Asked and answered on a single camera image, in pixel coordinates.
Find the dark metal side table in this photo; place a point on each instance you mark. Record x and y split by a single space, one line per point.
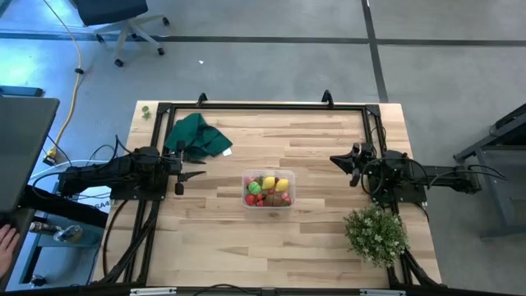
493 205

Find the black office chair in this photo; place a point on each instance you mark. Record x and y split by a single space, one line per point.
111 10

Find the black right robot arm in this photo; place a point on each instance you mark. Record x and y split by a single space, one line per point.
435 174

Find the yellow plastic lemon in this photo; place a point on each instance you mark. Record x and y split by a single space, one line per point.
282 185
268 183

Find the potted green plant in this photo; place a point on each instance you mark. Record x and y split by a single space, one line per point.
376 236

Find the dark green cloth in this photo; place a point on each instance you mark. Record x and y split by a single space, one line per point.
197 135

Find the small green leaf sprig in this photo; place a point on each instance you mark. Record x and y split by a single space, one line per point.
146 112

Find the person's hand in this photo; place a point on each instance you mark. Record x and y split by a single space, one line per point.
7 246

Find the black aluminium table frame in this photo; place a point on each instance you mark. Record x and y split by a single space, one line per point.
267 107

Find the dark grey desk top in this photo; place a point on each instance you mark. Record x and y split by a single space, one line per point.
24 144

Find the green plastic lime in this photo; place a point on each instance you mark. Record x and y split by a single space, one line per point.
255 188

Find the white printed sheet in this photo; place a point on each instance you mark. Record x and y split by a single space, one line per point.
96 201

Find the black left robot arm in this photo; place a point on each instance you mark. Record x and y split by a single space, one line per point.
107 170

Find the clear plastic water bottle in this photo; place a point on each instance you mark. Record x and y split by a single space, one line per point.
67 233

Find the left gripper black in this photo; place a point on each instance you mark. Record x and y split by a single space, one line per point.
180 164

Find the brown plastic kiwi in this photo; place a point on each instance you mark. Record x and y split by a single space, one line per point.
274 200

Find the dark flat bar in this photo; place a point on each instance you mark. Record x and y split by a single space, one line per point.
20 91

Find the clear plastic tupperware container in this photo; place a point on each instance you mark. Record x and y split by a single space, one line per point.
246 203

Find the silver metal bracket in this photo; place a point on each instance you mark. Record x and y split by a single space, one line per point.
153 291
382 292

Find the bright red plastic cherry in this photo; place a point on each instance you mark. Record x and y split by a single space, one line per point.
250 200

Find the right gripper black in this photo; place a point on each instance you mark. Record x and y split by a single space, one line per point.
359 158

